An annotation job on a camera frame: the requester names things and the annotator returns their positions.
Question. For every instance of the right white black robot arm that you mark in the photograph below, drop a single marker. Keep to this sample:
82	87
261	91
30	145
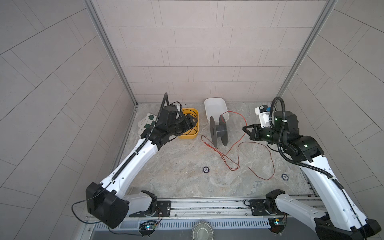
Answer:
342	219

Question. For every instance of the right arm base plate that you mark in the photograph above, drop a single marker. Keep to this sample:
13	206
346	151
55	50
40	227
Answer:
263	208

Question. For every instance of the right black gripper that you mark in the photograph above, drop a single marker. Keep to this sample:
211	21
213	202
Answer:
254	134

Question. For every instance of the centre poker chip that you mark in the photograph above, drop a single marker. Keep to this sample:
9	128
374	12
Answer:
206	170

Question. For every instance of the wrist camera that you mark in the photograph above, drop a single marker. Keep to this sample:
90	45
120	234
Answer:
263	112
169	114

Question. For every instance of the grey cable spool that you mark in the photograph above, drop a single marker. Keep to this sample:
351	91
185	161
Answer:
218	131

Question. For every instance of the right circuit board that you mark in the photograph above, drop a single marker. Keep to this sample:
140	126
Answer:
277	224

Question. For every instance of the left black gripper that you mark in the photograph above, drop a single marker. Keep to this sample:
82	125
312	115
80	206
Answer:
186	126

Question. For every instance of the white plastic tray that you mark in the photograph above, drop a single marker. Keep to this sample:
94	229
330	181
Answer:
215	107

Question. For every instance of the round grey vent disc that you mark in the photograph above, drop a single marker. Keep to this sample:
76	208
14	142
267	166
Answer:
202	231

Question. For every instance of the right poker chip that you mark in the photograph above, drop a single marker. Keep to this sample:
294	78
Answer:
285	177

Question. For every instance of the circuit board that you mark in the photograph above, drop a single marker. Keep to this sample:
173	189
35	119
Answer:
277	224
148	226

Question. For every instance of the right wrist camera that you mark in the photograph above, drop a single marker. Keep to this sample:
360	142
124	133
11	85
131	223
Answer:
263	112

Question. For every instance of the green white checkerboard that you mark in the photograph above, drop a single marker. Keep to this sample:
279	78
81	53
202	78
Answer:
146	123

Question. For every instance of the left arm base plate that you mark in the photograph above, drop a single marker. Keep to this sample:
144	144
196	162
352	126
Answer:
163	208

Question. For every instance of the poker chip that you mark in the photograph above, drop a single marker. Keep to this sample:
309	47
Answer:
206	170
285	177

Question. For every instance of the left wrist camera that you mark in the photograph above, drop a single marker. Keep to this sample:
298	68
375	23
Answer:
169	114

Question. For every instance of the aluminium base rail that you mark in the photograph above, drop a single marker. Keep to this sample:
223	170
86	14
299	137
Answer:
234	207

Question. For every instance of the left circuit board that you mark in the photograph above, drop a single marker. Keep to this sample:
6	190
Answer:
148	226

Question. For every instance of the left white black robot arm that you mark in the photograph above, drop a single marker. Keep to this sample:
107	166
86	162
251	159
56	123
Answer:
107	201

